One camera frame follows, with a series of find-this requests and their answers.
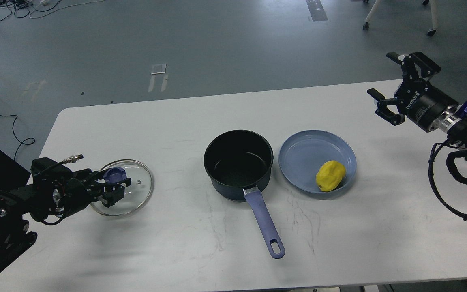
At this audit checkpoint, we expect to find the yellow potato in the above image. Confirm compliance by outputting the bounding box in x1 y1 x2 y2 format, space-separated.
315 160 346 192

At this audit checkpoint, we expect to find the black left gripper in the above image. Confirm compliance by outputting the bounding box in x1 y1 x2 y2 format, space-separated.
54 170 131 217

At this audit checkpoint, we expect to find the glass lid with blue knob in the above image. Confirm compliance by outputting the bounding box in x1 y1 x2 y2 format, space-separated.
90 159 154 218

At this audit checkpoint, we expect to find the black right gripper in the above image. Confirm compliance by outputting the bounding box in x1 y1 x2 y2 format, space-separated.
367 52 459 133

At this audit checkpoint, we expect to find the blue plate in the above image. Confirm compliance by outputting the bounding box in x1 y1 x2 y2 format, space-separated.
278 130 357 198

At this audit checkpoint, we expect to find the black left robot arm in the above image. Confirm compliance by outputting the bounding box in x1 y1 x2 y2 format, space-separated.
0 155 131 272

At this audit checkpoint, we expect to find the floor cable bundle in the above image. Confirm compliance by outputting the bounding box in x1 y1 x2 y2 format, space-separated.
0 0 108 24

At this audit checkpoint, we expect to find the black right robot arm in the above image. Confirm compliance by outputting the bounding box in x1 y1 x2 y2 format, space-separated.
367 52 467 221

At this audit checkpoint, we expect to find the dark blue saucepan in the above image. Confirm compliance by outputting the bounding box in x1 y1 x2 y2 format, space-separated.
204 129 285 259

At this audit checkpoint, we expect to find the white table leg with casters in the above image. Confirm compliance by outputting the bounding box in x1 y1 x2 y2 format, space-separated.
362 0 439 37

